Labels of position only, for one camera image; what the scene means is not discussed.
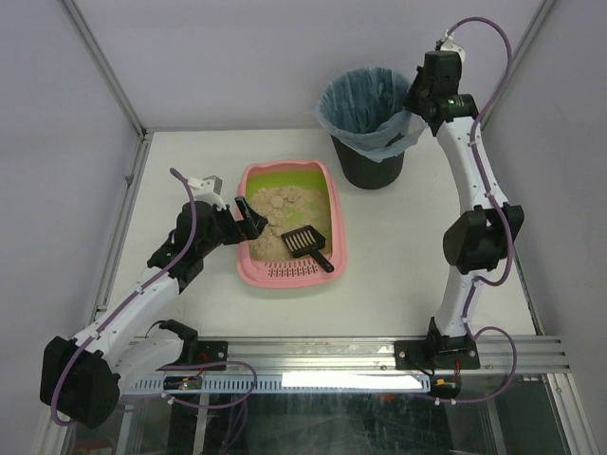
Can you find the pink green litter box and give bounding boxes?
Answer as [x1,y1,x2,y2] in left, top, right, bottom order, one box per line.
[236,159,347,289]

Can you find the black litter scoop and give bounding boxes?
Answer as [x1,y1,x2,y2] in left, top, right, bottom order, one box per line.
[281,225,335,273]

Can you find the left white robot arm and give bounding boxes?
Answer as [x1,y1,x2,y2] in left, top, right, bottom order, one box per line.
[40,196,268,428]

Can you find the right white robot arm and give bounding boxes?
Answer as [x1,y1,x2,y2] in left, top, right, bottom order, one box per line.
[394,50,524,374]

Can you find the beige cat litter pellets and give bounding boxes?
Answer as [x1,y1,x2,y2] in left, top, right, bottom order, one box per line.
[248,186,332,262]

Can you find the blue plastic bin liner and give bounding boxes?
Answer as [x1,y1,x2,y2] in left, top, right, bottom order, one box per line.
[313,67,425,163]

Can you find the black trash bin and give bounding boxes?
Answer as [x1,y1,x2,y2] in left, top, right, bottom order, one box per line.
[331,136,405,190]

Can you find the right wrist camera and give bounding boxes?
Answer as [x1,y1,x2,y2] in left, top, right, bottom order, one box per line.
[434,30,466,63]

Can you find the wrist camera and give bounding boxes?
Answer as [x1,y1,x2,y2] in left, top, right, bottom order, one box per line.
[434,30,466,63]
[188,175,227,210]

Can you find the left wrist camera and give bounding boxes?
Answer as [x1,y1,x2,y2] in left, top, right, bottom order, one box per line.
[188,175,227,210]

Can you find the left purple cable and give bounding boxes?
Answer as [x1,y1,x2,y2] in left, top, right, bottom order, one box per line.
[50,167,196,427]

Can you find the right aluminium frame post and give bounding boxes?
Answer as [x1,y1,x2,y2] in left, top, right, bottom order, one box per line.
[482,0,560,129]

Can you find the aluminium frame post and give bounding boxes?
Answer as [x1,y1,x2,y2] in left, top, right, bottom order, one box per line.
[58,0,147,138]
[482,0,560,129]

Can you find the aluminium mounting rail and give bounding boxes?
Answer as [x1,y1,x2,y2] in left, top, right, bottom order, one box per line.
[195,334,570,374]

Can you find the white slotted cable duct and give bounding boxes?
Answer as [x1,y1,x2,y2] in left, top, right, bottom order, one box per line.
[127,372,431,395]

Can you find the left aluminium frame post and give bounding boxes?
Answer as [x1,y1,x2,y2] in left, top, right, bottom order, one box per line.
[58,0,147,138]

